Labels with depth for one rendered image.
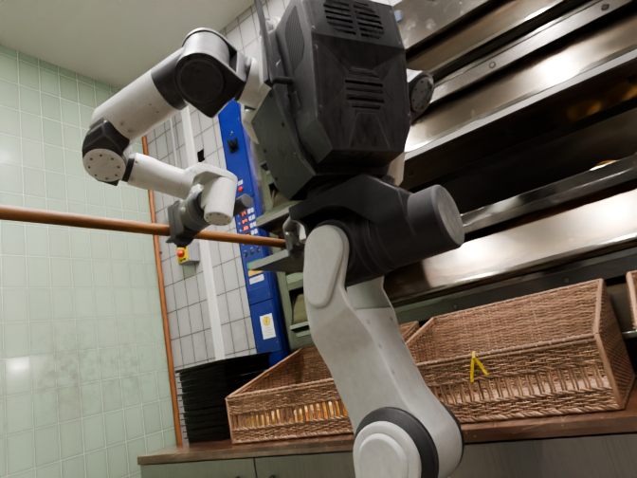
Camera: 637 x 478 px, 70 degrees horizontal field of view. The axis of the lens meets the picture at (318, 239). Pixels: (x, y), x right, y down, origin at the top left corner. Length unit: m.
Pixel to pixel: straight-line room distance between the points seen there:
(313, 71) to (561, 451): 0.87
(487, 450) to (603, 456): 0.22
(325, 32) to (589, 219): 1.08
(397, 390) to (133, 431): 1.94
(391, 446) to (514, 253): 1.02
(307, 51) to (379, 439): 0.63
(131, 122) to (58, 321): 1.61
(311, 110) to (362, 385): 0.47
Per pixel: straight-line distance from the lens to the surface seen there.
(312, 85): 0.80
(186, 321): 2.61
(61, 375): 2.43
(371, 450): 0.77
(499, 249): 1.67
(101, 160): 1.00
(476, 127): 1.60
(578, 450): 1.12
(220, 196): 1.07
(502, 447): 1.15
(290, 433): 1.51
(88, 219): 1.15
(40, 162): 2.69
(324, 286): 0.79
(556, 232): 1.64
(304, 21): 0.85
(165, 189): 1.07
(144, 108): 0.95
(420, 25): 2.02
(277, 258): 1.75
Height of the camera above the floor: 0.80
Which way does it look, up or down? 14 degrees up
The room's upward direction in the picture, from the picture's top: 12 degrees counter-clockwise
